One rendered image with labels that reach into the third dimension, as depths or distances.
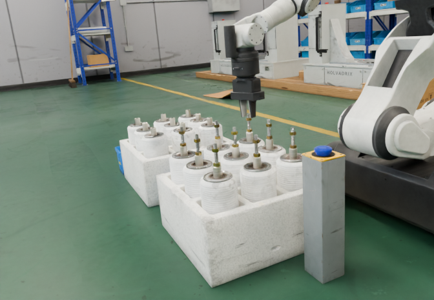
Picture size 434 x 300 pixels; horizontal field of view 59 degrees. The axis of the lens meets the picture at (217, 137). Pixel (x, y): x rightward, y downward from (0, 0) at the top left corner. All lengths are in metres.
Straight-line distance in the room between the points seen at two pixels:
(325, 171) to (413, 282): 0.35
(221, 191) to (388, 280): 0.45
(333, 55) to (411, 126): 2.80
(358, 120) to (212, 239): 0.49
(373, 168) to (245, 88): 0.46
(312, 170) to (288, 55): 3.60
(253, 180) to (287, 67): 3.51
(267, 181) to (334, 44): 2.92
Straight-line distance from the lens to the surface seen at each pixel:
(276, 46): 4.37
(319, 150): 0.90
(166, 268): 1.11
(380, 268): 1.10
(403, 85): 1.11
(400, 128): 1.05
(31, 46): 7.16
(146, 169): 1.42
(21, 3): 7.20
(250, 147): 1.24
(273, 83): 4.22
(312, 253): 1.01
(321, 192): 0.90
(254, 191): 1.01
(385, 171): 1.22
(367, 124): 1.07
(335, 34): 3.82
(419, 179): 1.16
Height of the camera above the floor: 0.60
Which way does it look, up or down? 15 degrees down
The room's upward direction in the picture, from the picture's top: 5 degrees counter-clockwise
